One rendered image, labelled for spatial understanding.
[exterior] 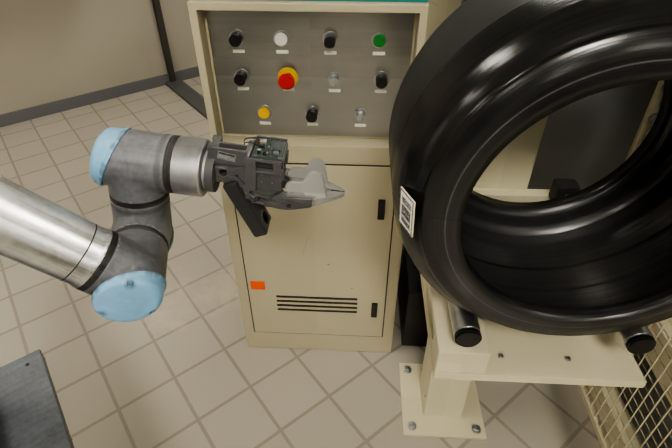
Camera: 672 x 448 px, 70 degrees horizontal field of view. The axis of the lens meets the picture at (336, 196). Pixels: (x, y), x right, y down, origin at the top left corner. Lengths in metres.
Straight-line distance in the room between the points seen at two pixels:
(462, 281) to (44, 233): 0.56
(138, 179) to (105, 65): 3.27
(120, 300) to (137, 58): 3.43
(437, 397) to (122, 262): 1.23
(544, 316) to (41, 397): 1.03
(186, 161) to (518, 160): 0.68
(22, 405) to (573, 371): 1.11
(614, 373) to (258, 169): 0.72
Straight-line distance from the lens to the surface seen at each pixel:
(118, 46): 4.00
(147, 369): 2.00
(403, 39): 1.24
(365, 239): 1.49
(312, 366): 1.89
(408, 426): 1.77
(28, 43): 3.88
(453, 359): 0.89
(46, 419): 1.25
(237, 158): 0.73
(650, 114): 1.28
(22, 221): 0.69
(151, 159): 0.75
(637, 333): 0.95
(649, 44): 0.60
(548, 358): 1.00
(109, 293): 0.71
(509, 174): 1.10
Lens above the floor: 1.56
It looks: 36 degrees down
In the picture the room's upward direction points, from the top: straight up
